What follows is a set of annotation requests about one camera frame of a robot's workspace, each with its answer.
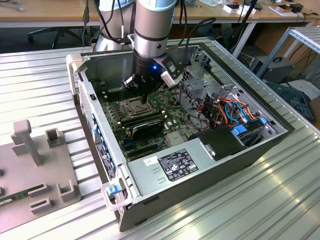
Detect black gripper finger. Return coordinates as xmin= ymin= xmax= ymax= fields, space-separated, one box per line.
xmin=121 ymin=74 xmax=146 ymax=105
xmin=144 ymin=86 xmax=165 ymax=105

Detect thin wire locking lever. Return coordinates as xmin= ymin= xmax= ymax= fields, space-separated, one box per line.
xmin=121 ymin=96 xmax=147 ymax=104

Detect silver green CPU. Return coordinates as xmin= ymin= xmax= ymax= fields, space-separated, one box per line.
xmin=129 ymin=99 xmax=148 ymax=113

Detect metal socket cover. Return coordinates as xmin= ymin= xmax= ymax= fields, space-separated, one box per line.
xmin=123 ymin=96 xmax=152 ymax=118

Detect black RAM slot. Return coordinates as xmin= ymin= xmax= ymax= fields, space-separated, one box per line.
xmin=104 ymin=88 xmax=136 ymax=102
xmin=101 ymin=83 xmax=126 ymax=97
xmin=119 ymin=113 xmax=168 ymax=129
xmin=116 ymin=109 xmax=166 ymax=125

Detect green motherboard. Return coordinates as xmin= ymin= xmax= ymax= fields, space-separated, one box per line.
xmin=96 ymin=79 xmax=202 ymax=163

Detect black graphics card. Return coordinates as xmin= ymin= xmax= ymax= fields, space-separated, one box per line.
xmin=129 ymin=118 xmax=166 ymax=141

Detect silver drive cage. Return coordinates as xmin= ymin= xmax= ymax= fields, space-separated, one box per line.
xmin=178 ymin=63 xmax=247 ymax=131

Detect silver chipset heatsink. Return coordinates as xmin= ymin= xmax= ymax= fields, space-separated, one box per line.
xmin=164 ymin=131 xmax=185 ymax=148

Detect black expansion slot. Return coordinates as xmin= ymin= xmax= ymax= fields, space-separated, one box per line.
xmin=126 ymin=147 xmax=161 ymax=162
xmin=122 ymin=139 xmax=165 ymax=155

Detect silver power supply unit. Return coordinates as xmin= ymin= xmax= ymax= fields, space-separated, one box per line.
xmin=126 ymin=138 xmax=218 ymax=199

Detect black office chair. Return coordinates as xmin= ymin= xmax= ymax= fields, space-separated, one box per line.
xmin=26 ymin=25 xmax=89 ymax=50

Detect blue disk carrier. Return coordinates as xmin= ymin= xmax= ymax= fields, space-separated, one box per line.
xmin=231 ymin=125 xmax=249 ymax=138

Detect white papers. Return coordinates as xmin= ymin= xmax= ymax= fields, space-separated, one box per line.
xmin=198 ymin=0 xmax=225 ymax=6

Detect white box with red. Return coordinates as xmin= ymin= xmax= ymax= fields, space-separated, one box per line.
xmin=222 ymin=2 xmax=243 ymax=15

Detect blue case latch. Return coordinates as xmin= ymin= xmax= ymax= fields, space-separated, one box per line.
xmin=106 ymin=184 xmax=120 ymax=196

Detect grey open PC case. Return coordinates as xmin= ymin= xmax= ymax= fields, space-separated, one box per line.
xmin=65 ymin=42 xmax=297 ymax=233

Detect long wooden desk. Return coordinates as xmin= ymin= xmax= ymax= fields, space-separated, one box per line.
xmin=0 ymin=0 xmax=320 ymax=59

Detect silver disk bay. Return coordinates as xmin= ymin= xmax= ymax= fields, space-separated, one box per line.
xmin=236 ymin=122 xmax=288 ymax=150

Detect black pole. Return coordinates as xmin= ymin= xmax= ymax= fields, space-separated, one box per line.
xmin=239 ymin=0 xmax=259 ymax=26

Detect brown cardboard sheet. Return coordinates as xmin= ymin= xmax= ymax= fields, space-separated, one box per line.
xmin=253 ymin=23 xmax=315 ymax=65

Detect dark tinted plastic bin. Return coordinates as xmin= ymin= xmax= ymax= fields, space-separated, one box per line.
xmin=265 ymin=80 xmax=315 ymax=124

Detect grey parts rack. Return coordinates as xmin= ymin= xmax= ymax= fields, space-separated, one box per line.
xmin=0 ymin=119 xmax=82 ymax=233

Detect open cardboard box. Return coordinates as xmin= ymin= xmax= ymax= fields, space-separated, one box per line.
xmin=268 ymin=2 xmax=306 ymax=18

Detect green RAM stick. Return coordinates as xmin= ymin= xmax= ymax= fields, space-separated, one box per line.
xmin=0 ymin=184 xmax=44 ymax=206

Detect brown cardboard box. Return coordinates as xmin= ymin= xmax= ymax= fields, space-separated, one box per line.
xmin=308 ymin=96 xmax=320 ymax=124

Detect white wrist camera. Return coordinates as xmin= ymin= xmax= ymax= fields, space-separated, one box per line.
xmin=160 ymin=70 xmax=184 ymax=89

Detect thin black wire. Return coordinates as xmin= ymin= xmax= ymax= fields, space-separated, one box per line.
xmin=177 ymin=83 xmax=203 ymax=126

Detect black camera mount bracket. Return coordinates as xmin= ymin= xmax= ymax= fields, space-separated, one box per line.
xmin=152 ymin=53 xmax=185 ymax=79

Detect orange red power wire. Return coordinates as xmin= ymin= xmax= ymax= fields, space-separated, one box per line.
xmin=197 ymin=98 xmax=227 ymax=128

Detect light blue wire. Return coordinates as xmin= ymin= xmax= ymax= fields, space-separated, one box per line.
xmin=224 ymin=101 xmax=247 ymax=126

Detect grey cable with connector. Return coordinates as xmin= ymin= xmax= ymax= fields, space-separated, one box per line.
xmin=81 ymin=0 xmax=91 ymax=48

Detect thick black cable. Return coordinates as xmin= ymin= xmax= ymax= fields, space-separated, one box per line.
xmin=179 ymin=0 xmax=218 ymax=66

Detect blue flat wire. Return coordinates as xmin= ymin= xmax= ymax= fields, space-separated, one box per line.
xmin=232 ymin=99 xmax=249 ymax=123

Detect black box with handle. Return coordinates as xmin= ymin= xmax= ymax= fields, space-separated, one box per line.
xmin=249 ymin=56 xmax=296 ymax=85

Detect aluminium frame shelf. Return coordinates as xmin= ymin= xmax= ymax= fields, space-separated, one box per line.
xmin=256 ymin=26 xmax=320 ymax=83

